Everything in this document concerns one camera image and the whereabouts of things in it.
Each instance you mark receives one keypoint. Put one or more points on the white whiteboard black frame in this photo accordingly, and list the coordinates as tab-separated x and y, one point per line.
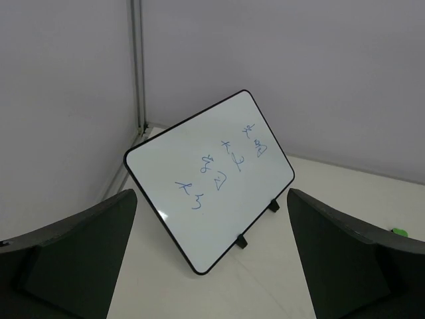
210	177

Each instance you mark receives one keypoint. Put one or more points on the aluminium frame post left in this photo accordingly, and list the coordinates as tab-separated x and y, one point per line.
136	32

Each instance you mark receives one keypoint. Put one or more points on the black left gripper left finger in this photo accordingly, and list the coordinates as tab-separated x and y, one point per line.
68	269

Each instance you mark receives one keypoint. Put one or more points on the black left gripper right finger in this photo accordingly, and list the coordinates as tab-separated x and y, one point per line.
352	268

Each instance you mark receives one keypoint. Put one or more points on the green whiteboard eraser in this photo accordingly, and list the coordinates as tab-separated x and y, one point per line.
400	232

